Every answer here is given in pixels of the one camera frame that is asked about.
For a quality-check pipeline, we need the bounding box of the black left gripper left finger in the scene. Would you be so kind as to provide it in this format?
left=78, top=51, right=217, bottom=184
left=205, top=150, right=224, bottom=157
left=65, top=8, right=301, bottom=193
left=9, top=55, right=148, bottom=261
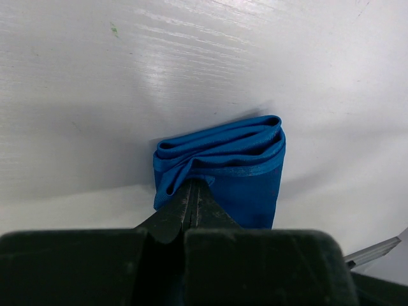
left=1, top=181, right=193, bottom=305

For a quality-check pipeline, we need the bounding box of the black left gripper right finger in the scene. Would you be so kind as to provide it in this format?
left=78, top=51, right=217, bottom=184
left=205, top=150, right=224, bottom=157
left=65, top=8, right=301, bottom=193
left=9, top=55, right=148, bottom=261
left=184, top=180, right=358, bottom=305

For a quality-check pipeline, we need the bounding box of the blue satin napkin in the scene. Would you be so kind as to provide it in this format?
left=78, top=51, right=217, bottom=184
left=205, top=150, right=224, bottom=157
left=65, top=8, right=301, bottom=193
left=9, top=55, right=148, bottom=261
left=153, top=115, right=286, bottom=229

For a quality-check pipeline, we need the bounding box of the aluminium frame rail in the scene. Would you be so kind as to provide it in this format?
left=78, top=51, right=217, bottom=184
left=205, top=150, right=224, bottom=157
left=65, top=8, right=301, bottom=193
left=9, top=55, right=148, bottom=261
left=344, top=237, right=401, bottom=270

